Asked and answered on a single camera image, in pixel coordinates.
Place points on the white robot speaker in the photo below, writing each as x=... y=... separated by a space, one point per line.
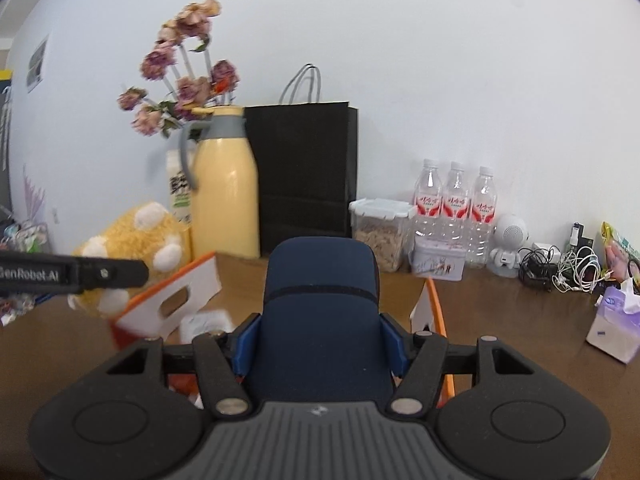
x=510 y=240

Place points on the clear oat food container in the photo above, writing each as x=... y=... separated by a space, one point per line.
x=380 y=240

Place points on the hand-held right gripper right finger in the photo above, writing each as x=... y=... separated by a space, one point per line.
x=394 y=345

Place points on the white charger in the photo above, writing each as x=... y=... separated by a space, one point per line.
x=546 y=251

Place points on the red label water bottle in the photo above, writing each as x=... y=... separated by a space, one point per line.
x=483 y=210
x=456 y=200
x=428 y=200

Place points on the white printed tin box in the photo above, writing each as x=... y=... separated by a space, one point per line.
x=439 y=260

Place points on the navy blue soft case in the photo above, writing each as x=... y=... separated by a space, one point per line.
x=320 y=320

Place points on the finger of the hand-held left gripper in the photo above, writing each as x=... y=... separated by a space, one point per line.
x=100 y=274

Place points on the orange and white storage box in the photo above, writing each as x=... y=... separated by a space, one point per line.
x=150 y=310

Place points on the purple flower wall sticker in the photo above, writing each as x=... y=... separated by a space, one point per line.
x=34 y=200

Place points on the yellow plush toy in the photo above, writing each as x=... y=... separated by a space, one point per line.
x=130 y=235

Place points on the black charger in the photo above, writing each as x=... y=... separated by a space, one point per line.
x=580 y=240

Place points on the white packet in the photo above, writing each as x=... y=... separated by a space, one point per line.
x=205 y=324

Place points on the dried pink flower bouquet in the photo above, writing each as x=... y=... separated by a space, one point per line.
x=192 y=90

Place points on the white milk carton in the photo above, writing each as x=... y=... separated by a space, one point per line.
x=179 y=190

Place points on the yellow thermos jug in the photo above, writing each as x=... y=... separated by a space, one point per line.
x=225 y=200

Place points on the white purple tissue pack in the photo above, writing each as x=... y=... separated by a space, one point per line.
x=617 y=325

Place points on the black paper bag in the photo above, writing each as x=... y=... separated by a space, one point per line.
x=300 y=160

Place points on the yellow green snack packet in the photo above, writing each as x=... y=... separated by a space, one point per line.
x=622 y=250

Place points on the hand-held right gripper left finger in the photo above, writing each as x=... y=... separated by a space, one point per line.
x=246 y=345

